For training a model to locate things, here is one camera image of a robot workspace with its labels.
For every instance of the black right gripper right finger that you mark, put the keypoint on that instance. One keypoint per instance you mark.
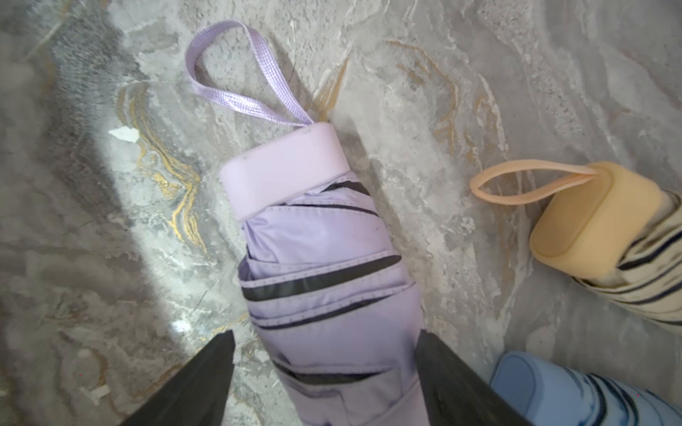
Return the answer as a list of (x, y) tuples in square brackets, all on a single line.
[(454, 394)]

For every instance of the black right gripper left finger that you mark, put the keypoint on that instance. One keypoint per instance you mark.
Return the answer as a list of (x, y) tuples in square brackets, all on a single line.
[(197, 394)]

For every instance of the purple umbrella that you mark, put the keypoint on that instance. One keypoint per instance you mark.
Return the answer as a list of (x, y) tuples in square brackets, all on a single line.
[(328, 295)]

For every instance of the light blue folded umbrella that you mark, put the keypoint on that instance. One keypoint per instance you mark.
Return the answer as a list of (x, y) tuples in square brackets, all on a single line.
[(547, 394)]

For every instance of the small beige striped umbrella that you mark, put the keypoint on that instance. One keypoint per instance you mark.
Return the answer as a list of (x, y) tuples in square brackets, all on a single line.
[(615, 232)]

